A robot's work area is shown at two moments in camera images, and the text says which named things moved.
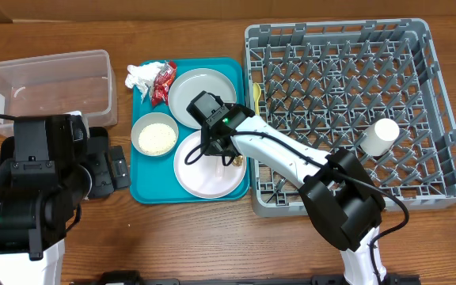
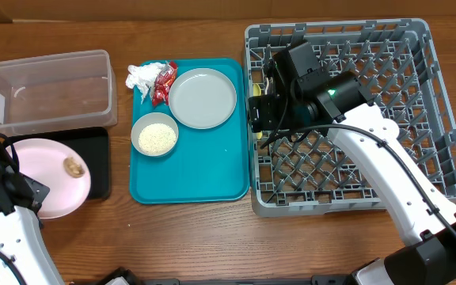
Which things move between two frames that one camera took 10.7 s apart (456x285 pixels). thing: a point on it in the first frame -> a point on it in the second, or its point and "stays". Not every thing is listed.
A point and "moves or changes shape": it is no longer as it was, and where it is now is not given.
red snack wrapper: (164, 81) stays
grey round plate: (192, 82) stays
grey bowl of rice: (154, 134) stays
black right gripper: (218, 146) -> (264, 115)
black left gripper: (121, 177) -> (42, 190)
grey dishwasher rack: (374, 87) stays
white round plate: (206, 176) moves or changes shape
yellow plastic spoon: (256, 93) stays
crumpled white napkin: (142, 75) stays
